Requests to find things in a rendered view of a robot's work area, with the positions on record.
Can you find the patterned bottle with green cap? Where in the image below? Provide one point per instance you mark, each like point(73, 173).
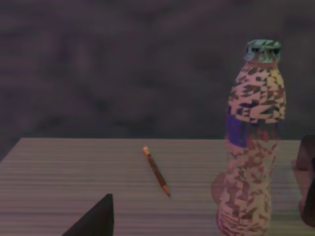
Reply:
point(253, 137)

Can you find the orange pencil with eraser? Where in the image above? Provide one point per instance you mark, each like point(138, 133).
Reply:
point(156, 172)

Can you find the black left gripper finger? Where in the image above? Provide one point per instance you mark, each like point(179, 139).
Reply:
point(97, 220)

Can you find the dark brown object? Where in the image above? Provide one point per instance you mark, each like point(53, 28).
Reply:
point(307, 177)

